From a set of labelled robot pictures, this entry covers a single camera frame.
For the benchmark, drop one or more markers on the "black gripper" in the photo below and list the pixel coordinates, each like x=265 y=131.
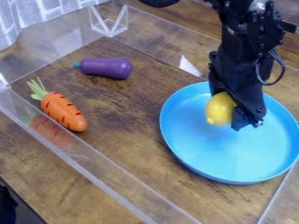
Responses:
x=236 y=78

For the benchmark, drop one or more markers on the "yellow toy lemon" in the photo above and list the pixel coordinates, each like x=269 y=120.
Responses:
x=218 y=109

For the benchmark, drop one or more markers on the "orange toy carrot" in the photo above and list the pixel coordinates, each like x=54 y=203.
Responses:
x=57 y=107

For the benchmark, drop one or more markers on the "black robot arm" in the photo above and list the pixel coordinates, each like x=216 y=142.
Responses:
x=251 y=31

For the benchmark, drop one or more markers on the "blue round tray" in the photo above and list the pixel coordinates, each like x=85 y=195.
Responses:
x=234 y=157

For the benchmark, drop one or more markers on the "purple toy eggplant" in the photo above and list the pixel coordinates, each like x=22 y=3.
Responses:
x=113 y=67

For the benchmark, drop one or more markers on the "white curtain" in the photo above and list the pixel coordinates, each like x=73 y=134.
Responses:
x=21 y=13

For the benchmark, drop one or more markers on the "clear acrylic enclosure wall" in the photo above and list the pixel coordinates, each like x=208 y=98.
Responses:
x=113 y=174

